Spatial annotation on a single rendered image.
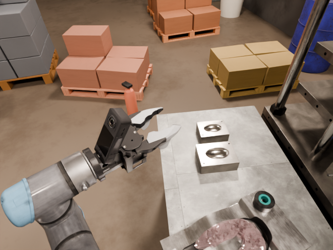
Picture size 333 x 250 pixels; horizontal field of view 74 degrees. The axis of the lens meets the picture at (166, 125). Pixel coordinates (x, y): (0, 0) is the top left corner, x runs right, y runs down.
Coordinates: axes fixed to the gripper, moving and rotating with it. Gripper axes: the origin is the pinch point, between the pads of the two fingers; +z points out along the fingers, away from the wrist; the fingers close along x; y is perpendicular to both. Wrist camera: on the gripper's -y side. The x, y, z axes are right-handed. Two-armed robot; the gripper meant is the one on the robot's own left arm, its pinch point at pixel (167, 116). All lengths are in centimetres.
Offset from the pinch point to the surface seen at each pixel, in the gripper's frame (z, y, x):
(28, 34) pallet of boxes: 8, 113, -296
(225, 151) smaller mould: 47, 61, -4
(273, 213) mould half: 33, 51, 32
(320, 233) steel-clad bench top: 48, 60, 50
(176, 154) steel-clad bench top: 28, 69, -21
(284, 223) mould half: 33, 50, 37
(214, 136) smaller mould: 51, 63, -15
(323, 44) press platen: 108, 18, -5
